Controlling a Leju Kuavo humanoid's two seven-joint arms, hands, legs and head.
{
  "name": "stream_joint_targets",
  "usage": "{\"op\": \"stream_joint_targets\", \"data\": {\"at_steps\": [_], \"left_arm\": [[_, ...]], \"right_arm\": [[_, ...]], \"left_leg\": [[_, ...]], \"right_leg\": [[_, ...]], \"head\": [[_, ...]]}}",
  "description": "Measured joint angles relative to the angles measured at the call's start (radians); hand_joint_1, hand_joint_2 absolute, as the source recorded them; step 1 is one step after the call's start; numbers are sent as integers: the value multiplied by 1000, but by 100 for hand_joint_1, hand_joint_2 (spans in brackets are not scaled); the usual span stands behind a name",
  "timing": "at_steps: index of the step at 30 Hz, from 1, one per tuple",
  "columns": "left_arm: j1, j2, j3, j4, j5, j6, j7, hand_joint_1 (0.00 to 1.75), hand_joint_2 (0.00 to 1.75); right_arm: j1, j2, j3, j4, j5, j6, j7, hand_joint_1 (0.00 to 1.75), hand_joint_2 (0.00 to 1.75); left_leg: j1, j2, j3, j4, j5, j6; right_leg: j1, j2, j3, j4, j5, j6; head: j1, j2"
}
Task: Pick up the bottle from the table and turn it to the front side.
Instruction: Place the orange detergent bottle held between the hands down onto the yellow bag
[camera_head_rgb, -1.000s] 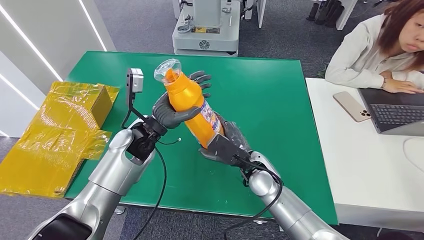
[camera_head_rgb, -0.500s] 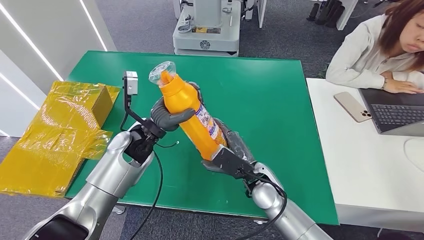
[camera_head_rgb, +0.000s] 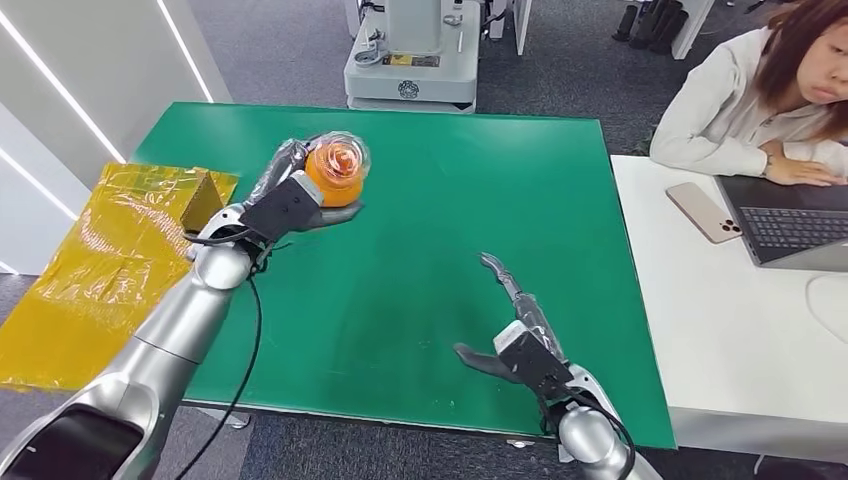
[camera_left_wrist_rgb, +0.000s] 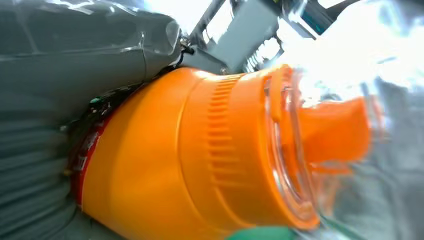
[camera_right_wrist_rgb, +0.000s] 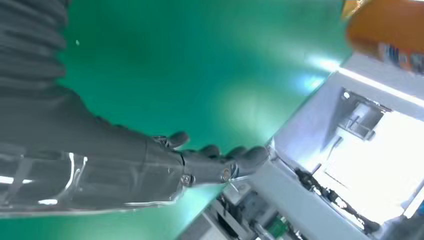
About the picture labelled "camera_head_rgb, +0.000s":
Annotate person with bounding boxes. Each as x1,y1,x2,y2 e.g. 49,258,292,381
649,0,848,179

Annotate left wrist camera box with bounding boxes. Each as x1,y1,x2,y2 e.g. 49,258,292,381
239,170,326,244

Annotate white round object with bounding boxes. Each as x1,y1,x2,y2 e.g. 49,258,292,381
805,274,848,346

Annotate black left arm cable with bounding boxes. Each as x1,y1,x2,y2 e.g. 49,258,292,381
174,276,264,480

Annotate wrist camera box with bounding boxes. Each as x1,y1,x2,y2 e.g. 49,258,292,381
493,320,575,399
239,170,326,244

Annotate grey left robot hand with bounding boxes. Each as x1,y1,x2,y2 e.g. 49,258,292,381
245,137,365,243

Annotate person's hand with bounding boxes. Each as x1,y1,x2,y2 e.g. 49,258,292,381
761,140,848,187

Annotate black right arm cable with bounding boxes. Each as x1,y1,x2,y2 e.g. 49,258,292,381
576,390,638,480

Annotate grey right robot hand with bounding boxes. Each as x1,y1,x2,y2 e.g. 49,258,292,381
454,252,575,399

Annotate green table mat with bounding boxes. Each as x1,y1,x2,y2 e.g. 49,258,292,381
131,101,678,451

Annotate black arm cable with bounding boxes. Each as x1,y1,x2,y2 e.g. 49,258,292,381
576,390,638,480
174,276,264,480

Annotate white desk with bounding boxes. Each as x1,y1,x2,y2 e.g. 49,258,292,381
609,154,848,465

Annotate beige smartphone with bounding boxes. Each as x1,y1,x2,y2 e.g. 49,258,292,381
665,182,744,245

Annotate grey laptop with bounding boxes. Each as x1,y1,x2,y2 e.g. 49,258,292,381
714,174,848,274

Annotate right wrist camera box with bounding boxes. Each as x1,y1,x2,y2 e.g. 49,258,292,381
493,320,575,399

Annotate yellow taped cardboard box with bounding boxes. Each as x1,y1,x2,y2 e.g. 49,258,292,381
0,162,240,393

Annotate black items on floor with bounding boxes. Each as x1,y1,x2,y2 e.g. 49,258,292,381
610,0,690,57

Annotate orange plastic bottle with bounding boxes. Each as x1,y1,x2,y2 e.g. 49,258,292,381
303,131,372,209

